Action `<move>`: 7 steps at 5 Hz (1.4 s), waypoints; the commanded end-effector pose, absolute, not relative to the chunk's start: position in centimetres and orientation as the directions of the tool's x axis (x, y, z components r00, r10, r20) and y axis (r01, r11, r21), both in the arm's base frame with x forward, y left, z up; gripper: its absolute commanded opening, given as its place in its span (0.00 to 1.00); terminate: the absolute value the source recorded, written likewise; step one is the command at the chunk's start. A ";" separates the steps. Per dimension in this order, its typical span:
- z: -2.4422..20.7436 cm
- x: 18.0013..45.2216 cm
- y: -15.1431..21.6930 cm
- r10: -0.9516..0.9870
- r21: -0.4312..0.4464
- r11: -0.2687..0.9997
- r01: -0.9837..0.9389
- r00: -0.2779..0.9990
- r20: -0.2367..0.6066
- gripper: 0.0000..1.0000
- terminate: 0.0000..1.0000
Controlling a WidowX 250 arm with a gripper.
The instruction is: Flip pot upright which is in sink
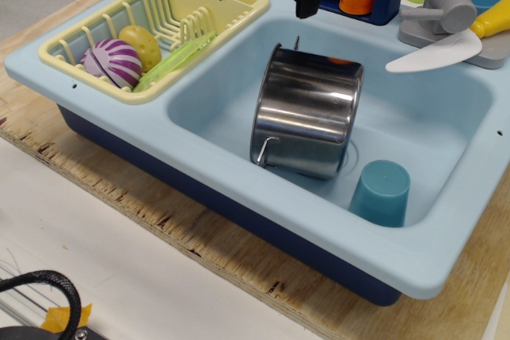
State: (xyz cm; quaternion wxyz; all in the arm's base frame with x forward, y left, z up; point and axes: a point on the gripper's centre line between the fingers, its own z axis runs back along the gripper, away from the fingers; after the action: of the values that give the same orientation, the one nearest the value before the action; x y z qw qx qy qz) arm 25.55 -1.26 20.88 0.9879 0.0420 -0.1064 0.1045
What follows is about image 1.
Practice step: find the white toy knife yellow handle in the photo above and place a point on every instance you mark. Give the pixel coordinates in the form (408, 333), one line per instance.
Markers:
(457, 47)

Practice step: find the purple white toy vegetable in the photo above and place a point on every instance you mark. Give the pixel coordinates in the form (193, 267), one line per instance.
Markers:
(116, 60)

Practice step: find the teal plastic cup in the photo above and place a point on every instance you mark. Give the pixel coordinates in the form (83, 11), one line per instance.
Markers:
(381, 194)

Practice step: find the yellow dish rack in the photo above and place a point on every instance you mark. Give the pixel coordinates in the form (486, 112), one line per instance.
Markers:
(171, 22)

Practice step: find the stainless steel pot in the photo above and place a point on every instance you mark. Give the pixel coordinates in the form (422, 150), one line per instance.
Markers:
(305, 112)

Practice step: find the yellow tape piece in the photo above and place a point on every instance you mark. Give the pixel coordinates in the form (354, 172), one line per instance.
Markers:
(57, 318)

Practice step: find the light blue toy sink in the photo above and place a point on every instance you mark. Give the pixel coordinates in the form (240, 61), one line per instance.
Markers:
(448, 128)

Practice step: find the green toy vegetable strip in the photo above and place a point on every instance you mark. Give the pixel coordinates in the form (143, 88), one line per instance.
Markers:
(173, 61)

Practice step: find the grey toy faucet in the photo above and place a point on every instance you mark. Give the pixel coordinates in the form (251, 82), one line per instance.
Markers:
(438, 19)

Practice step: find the plywood board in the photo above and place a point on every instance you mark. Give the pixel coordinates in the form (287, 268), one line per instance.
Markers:
(155, 264)

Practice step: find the yellow toy potato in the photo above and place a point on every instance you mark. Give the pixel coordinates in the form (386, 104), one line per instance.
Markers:
(144, 44)

